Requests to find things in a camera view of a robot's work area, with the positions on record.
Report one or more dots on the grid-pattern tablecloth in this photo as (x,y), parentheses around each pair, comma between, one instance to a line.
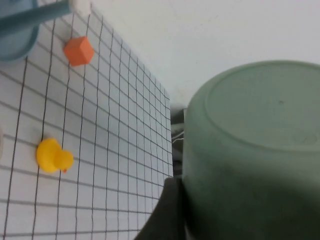
(112,125)

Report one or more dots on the yellow rubber duck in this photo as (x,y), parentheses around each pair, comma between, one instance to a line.
(53,155)

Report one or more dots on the blue cup stand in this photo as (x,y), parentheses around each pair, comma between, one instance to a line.
(15,45)

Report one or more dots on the green plastic cup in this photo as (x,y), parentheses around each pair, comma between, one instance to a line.
(250,112)

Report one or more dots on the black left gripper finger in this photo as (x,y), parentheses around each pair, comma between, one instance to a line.
(165,215)

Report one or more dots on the orange foam cube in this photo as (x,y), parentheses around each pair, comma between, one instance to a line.
(78,51)

